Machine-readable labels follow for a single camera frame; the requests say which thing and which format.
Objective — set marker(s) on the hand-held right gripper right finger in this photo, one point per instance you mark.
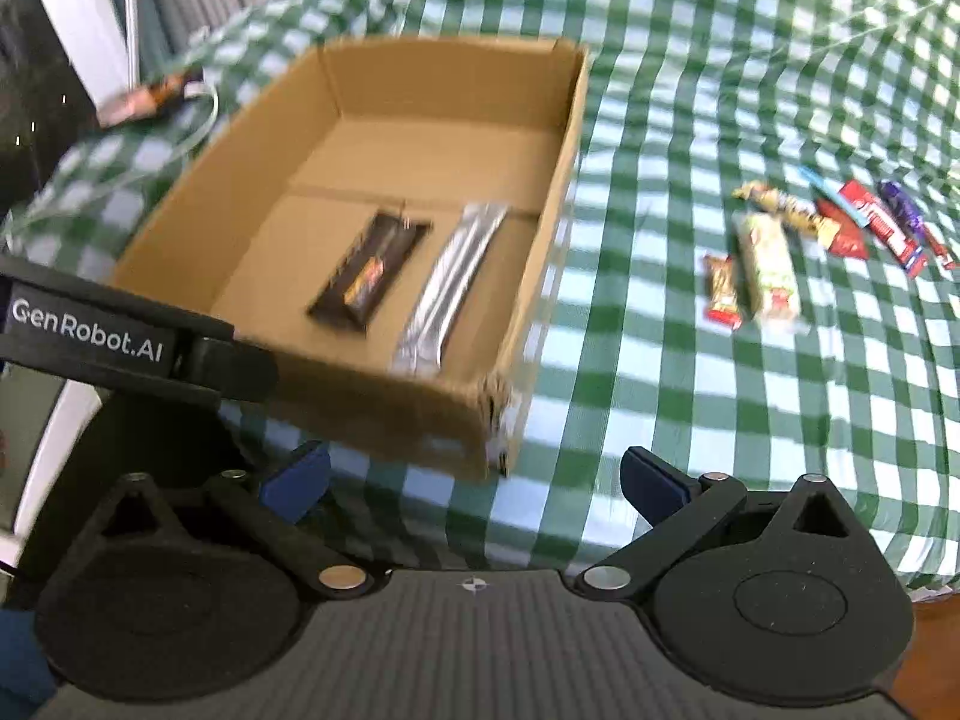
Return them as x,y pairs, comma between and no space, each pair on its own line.
652,486

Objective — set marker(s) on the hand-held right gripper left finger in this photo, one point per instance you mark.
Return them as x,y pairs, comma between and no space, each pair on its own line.
296,484

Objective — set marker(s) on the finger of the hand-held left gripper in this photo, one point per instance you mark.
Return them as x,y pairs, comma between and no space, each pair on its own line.
225,371

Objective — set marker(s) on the small red gold packet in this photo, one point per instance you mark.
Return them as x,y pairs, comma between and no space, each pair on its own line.
722,289

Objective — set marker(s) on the green white cracker packet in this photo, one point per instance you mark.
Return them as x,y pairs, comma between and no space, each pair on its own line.
769,270

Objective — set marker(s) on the gold candy bar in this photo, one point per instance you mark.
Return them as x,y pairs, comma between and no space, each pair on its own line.
787,208

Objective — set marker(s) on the red square packet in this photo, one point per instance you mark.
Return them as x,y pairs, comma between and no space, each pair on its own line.
844,236

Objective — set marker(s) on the brown cardboard box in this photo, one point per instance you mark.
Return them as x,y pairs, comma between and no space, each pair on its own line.
450,142

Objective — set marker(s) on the blue stick packet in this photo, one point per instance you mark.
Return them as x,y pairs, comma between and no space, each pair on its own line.
814,181

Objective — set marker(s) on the red white snack packet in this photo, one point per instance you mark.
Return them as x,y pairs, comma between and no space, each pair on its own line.
885,229

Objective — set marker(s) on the thin red stick packet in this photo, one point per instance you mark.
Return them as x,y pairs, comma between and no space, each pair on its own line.
941,249

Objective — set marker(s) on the purple snack packet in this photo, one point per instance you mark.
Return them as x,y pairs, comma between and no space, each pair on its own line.
904,202

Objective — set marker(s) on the green checked cloth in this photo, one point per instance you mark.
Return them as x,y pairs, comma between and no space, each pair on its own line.
675,390

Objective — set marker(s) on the black snack bar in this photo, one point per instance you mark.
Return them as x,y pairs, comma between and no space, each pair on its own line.
367,270

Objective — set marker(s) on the silver snack packet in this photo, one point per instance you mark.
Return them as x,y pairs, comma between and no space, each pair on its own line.
446,285

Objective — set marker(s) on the black smartphone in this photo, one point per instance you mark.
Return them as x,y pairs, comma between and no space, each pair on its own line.
146,99

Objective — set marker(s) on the white door frame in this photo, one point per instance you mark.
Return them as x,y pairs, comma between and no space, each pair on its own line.
71,0

